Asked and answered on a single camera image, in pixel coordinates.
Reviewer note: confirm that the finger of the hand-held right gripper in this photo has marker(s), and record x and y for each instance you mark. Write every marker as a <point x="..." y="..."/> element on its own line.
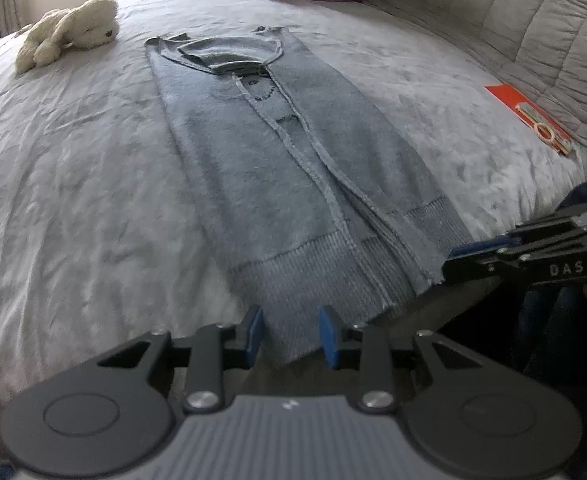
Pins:
<point x="473" y="267"/>

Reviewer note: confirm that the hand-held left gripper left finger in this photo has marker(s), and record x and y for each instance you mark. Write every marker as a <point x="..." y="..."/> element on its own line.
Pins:
<point x="254" y="331"/>

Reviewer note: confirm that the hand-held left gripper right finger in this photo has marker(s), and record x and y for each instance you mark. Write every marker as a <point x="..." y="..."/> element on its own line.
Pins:
<point x="327" y="337"/>

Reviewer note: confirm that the grey knit sweater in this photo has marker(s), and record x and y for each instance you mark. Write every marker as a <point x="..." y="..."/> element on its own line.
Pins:
<point x="273" y="185"/>

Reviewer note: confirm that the orange booklet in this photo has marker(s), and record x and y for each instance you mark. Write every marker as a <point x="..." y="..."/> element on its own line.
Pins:
<point x="523" y="110"/>

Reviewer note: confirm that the grey quilted headboard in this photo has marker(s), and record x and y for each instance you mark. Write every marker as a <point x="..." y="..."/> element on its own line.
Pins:
<point x="523" y="25"/>

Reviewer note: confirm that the white plush dog toy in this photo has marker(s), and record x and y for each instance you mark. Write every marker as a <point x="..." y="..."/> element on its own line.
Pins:
<point x="73" y="25"/>

